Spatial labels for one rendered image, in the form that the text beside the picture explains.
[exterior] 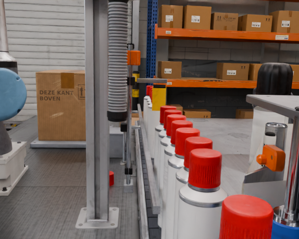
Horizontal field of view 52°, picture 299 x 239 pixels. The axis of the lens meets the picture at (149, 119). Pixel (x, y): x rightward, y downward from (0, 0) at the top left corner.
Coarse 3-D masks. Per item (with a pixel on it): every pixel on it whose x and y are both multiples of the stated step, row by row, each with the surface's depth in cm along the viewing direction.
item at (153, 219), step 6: (138, 120) 151; (144, 162) 90; (144, 168) 85; (144, 174) 81; (144, 180) 77; (144, 186) 73; (150, 204) 64; (150, 210) 62; (150, 216) 59; (156, 216) 59; (150, 222) 57; (156, 222) 57; (150, 228) 55; (156, 228) 55; (150, 234) 53; (156, 234) 53
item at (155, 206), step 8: (144, 128) 98; (144, 136) 88; (144, 144) 79; (144, 152) 73; (152, 168) 62; (152, 176) 58; (152, 184) 54; (152, 192) 51; (152, 200) 48; (152, 208) 46
